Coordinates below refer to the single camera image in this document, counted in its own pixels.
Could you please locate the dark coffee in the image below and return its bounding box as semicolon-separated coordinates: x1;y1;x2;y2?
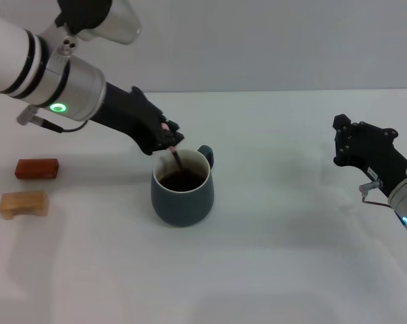
158;170;206;192

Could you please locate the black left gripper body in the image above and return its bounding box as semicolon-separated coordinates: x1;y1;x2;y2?
90;81;165;156

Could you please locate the reddish brown wooden block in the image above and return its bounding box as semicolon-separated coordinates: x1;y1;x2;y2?
13;159;60;180

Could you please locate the light wooden block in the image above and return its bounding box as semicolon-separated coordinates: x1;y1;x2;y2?
0;190;50;221

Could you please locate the grey right gripper cable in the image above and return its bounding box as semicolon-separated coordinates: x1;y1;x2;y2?
358;180;398;209

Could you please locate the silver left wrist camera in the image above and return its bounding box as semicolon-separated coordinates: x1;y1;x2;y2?
54;0;142;45

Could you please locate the pink handled metal spoon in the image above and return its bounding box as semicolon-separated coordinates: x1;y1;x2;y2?
161;123;186;173

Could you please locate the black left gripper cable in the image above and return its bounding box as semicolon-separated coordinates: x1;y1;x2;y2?
16;105;89;134

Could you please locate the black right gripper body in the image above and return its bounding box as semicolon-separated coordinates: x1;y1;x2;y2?
348;121;407;200

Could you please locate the grey ceramic cup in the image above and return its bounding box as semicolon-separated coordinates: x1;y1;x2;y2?
151;144;215;227

